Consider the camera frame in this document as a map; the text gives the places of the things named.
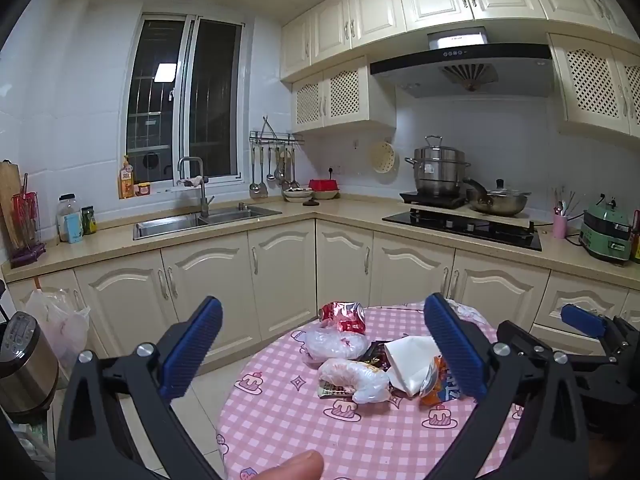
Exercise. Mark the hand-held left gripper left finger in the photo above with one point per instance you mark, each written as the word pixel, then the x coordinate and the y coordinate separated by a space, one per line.
pixel 192 345

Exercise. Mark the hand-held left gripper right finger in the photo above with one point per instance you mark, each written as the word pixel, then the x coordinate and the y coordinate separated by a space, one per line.
pixel 457 350

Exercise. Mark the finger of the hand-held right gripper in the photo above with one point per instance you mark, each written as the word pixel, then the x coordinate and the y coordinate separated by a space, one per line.
pixel 582 320
pixel 520 337

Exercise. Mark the orange snack wrapper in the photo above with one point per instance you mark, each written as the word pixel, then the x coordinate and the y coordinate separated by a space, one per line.
pixel 442 385

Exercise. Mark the white paper sheet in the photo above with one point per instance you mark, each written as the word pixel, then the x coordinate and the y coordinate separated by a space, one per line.
pixel 412 362

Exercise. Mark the black snack wrapper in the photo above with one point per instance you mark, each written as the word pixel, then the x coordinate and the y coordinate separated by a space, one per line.
pixel 377 355

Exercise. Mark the crushed red can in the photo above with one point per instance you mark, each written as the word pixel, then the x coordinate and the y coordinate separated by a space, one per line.
pixel 345 316

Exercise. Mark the green and red candy wrapper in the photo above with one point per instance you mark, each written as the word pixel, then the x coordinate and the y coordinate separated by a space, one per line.
pixel 332 390

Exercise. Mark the person's left hand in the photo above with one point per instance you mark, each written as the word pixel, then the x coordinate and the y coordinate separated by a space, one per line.
pixel 290 467

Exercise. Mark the thin white plastic bag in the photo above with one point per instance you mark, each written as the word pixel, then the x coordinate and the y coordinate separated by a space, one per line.
pixel 467 312

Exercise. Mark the green electric pot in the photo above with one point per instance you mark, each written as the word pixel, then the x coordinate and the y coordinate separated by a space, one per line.
pixel 605 232

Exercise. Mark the pink utensil holder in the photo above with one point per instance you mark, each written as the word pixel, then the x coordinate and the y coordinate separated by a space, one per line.
pixel 560 227

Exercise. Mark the dark sauce bottle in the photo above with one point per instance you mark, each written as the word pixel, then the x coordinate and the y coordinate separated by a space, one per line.
pixel 636 240

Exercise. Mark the bundle of chopsticks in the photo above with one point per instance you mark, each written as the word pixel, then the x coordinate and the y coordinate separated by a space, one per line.
pixel 564 202

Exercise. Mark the stainless steel sink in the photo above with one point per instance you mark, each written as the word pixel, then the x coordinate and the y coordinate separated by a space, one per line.
pixel 170 225

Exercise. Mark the black glass gas stove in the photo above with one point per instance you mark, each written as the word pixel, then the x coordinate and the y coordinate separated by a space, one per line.
pixel 450 225

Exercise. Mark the hanging translucent plastic bag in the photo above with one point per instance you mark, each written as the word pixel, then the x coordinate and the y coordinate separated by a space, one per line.
pixel 62 325

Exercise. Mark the pink checkered tablecloth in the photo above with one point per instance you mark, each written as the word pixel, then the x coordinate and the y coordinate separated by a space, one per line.
pixel 300 425

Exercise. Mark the metal wok with lid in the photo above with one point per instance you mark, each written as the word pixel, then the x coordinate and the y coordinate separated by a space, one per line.
pixel 500 202

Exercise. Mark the metal faucet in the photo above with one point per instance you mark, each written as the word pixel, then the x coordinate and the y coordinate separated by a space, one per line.
pixel 202 200

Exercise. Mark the black induction cooker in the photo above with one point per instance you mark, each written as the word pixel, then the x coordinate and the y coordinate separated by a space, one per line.
pixel 430 200

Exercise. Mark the small orange jar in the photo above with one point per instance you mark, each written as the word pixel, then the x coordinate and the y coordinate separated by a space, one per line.
pixel 143 189

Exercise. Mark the blue carton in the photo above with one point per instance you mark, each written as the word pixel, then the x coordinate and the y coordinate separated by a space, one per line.
pixel 75 227

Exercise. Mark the stainless steel rice cooker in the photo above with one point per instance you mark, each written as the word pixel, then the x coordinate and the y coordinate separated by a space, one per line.
pixel 25 360

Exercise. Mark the orange dish soap bottle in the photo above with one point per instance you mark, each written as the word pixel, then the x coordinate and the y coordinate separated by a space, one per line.
pixel 126 180

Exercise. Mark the stainless steel steamer pot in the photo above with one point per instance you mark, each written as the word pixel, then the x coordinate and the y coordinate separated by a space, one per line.
pixel 437 172

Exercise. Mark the white bowl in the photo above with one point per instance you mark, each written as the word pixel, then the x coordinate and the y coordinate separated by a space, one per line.
pixel 297 195

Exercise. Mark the hanging metal ladle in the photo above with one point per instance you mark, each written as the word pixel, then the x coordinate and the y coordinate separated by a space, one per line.
pixel 270 176

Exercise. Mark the clear plastic jar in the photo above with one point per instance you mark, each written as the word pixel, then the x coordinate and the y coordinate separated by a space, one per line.
pixel 67 205

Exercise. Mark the purple chopstick rack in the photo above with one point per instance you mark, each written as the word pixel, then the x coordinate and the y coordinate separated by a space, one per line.
pixel 27 250

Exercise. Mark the yellow round colander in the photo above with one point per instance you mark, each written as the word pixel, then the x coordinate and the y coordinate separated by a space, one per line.
pixel 382 157

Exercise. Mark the red plastic basin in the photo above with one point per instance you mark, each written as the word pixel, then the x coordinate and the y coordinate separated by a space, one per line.
pixel 324 185

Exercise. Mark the wooden cutting board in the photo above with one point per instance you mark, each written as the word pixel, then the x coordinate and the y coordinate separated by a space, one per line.
pixel 7 195

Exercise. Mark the cream lattice door cabinet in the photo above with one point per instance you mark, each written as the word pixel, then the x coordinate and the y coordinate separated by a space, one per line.
pixel 340 92
pixel 595 80

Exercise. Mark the kitchen window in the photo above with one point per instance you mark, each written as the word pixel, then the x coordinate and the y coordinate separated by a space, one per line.
pixel 210 100

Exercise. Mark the black range hood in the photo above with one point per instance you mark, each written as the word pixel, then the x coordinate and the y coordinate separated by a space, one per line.
pixel 460 67

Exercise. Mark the wall power outlet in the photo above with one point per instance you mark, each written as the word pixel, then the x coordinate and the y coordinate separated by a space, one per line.
pixel 334 170

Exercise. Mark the metal wall utensil rack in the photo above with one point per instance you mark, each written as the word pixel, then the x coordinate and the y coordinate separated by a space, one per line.
pixel 277 136

